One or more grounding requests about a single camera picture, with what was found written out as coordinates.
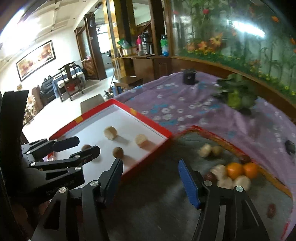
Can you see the rear orange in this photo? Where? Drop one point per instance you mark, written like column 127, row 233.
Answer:
column 250, row 170

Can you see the orange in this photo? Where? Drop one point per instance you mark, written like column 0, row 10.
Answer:
column 250, row 170
column 234, row 170

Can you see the wooden side cabinet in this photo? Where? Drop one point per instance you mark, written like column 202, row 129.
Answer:
column 147, row 67

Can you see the wooden stool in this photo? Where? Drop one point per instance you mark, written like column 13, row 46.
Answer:
column 91, row 103

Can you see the brown kiwi fruit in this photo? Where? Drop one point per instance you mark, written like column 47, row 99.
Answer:
column 118, row 152

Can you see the beige chunk near kiwi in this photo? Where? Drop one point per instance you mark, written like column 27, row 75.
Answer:
column 205, row 150

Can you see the beige chunk left of orange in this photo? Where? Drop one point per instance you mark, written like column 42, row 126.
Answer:
column 219, row 171

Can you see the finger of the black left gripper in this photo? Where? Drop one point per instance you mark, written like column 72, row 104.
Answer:
column 42, row 148

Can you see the purple floral tablecloth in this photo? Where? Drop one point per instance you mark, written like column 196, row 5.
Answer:
column 261, row 134

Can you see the beige sugarcane chunk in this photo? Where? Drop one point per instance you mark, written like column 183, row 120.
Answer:
column 141, row 140
column 110, row 133

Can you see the pink bottle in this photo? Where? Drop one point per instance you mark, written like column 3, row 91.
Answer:
column 139, row 46

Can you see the front orange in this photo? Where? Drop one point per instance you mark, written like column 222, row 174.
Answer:
column 234, row 170

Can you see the red date behind oranges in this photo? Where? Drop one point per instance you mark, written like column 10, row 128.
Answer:
column 244, row 159

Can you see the brown kiwi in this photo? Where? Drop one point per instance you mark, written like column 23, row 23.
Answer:
column 87, row 146
column 217, row 151

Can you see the beige chunk right of orange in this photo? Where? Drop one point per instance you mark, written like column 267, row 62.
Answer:
column 243, row 181

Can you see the red date front left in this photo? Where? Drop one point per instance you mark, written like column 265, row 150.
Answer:
column 210, row 177

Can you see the floral mural glass panel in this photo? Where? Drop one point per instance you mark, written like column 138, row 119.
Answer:
column 249, row 36

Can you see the green blue water bottle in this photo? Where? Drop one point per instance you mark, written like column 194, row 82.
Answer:
column 164, row 46

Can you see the beige chunk of orange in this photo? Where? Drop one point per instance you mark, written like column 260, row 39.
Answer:
column 219, row 171
column 243, row 181

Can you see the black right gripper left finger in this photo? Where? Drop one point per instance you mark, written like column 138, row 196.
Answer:
column 78, row 214

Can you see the beige chunk front middle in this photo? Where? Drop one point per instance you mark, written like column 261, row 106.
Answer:
column 226, row 183

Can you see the framed wall painting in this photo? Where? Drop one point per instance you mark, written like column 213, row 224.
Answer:
column 35, row 60

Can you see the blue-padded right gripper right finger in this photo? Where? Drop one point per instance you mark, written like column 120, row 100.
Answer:
column 242, row 221

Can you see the small black device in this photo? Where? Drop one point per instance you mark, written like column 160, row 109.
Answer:
column 290, row 147

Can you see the black thermos jug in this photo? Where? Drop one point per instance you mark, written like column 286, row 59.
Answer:
column 146, row 43

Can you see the green leafy cabbage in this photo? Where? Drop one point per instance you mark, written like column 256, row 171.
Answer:
column 237, row 92

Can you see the wooden chair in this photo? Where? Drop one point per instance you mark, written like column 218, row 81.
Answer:
column 70, row 77

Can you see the red date far right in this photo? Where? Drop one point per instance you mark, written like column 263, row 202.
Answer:
column 271, row 210

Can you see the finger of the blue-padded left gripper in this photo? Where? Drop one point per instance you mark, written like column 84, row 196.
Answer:
column 75, row 160

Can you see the black cylindrical grinder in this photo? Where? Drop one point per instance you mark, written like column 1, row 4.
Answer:
column 189, row 76

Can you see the grey felt mat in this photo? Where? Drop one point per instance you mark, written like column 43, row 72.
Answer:
column 177, row 197

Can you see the red white shallow box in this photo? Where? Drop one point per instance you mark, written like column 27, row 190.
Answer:
column 89, row 128

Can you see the brown kiwi by chunk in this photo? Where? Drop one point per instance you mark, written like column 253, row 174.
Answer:
column 217, row 151

